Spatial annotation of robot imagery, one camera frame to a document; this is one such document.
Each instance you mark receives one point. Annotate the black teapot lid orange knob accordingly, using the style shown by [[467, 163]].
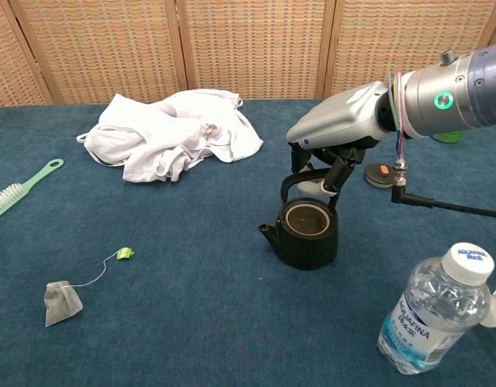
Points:
[[374, 178]]

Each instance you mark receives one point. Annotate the green energy drink can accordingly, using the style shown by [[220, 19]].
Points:
[[447, 138]]

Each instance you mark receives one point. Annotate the crumpled white cloth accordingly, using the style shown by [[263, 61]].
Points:
[[159, 137]]

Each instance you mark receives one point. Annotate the black cast iron teapot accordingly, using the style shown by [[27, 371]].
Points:
[[308, 250]]

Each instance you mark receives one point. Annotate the clear water bottle white cap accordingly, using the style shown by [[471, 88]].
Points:
[[429, 318]]

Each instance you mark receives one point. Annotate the clear bottle green label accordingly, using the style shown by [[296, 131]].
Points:
[[495, 315]]

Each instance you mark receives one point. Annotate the blue felt table mat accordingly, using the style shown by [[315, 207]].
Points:
[[191, 290]]

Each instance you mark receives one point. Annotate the mint green hairbrush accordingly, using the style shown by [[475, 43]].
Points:
[[13, 197]]

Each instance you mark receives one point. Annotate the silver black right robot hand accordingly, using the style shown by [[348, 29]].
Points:
[[336, 119]]

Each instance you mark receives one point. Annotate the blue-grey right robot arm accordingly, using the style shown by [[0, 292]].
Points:
[[465, 92]]

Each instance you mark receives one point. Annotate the tea bag with green tag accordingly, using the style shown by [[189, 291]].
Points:
[[62, 302]]

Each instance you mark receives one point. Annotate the woven folding screen wooden frame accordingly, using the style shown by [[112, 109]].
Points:
[[251, 44]]

